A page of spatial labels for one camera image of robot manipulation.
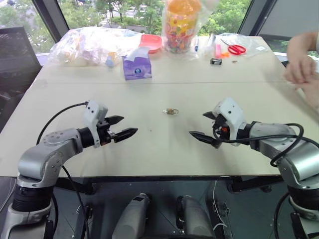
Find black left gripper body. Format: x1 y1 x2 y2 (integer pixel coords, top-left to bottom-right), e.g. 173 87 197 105
96 119 118 146

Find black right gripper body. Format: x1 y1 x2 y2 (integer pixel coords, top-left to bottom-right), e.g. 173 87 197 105
211 113 229 140

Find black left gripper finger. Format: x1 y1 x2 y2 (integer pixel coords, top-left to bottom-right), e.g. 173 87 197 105
107 115 125 126
113 127 139 143

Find person's bare hand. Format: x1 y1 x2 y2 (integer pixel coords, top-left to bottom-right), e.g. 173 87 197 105
284 53 318 85

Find purple tissue box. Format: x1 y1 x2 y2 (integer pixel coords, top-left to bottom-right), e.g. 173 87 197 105
122 46 154 81

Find clear plastic packet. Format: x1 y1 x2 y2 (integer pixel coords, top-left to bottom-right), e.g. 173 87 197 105
206 33 217 55

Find clear bag of packaged items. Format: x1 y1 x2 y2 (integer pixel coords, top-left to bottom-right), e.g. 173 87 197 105
46 26 143 67

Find clear flat plastic bag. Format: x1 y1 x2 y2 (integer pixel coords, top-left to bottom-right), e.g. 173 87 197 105
218 32 269 60

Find dark rounded grey robot leg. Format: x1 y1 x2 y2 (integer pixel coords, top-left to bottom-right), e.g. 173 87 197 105
175 195 217 239
111 192 153 239

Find red plastic plate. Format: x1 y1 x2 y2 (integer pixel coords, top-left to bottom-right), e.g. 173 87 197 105
138 34 163 55

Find colourful candy jar in bag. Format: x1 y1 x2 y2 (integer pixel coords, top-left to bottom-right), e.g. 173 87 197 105
161 0 203 55

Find black mesh chair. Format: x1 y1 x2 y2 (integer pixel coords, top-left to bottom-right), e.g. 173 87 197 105
0 25 42 130

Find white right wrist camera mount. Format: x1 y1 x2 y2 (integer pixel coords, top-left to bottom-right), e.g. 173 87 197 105
211 97 248 146

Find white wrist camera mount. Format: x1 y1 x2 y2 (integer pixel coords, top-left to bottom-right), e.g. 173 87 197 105
82 100 109 149
211 97 248 146

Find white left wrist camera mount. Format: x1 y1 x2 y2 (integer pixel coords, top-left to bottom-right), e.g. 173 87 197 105
82 100 109 149

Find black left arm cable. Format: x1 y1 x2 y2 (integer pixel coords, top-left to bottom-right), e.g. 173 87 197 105
36 101 91 239

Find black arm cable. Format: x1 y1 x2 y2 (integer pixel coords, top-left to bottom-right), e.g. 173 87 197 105
212 122 305 167
36 101 91 239

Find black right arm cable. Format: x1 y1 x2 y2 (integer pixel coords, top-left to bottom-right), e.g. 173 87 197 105
212 122 305 167

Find black table frame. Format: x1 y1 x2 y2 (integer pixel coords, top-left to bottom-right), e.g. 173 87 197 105
53 175 284 195

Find thin white cable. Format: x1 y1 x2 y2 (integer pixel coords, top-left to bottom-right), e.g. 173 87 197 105
212 181 228 231

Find red-handled scissors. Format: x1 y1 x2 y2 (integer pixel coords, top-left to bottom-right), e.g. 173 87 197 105
220 38 247 55

